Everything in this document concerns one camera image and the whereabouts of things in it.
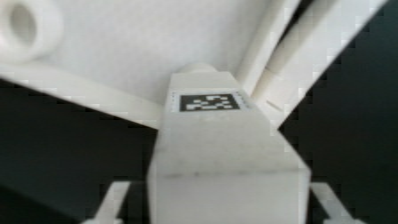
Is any white desk leg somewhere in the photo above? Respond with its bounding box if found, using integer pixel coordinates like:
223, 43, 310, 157
147, 63, 310, 224

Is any white L-shaped fence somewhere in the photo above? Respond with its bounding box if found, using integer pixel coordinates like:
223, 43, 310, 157
252, 0, 389, 128

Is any white square desk top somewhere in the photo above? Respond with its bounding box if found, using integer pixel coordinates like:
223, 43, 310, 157
0, 0, 303, 130

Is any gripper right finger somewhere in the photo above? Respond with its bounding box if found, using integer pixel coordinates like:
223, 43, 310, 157
310, 182, 367, 224

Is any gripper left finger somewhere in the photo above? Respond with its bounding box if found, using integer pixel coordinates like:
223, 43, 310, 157
79, 181, 136, 224

